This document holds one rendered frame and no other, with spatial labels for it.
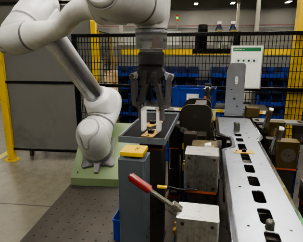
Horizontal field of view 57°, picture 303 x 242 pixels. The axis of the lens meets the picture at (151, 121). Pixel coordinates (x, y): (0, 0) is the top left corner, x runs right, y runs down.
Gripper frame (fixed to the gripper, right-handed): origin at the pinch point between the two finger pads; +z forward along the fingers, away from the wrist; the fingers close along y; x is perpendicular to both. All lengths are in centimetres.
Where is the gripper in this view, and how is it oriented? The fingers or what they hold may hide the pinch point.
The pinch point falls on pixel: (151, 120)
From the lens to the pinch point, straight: 84.3
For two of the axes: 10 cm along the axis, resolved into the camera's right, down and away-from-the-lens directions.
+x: 3.3, -2.2, 9.2
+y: 9.4, 0.8, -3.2
